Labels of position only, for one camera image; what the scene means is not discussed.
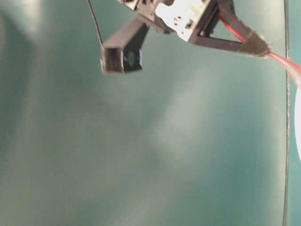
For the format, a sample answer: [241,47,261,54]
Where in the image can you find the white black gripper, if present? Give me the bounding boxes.
[118,0,270,57]

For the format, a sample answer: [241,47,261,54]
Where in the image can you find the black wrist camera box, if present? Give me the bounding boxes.
[101,17,149,74]

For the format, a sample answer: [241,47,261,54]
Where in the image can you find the white bowl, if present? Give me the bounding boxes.
[294,87,301,160]

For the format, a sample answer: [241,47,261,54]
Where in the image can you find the red spoon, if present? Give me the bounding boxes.
[219,13,301,88]

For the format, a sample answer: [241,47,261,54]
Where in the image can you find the thin black camera cable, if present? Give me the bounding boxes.
[87,0,104,47]

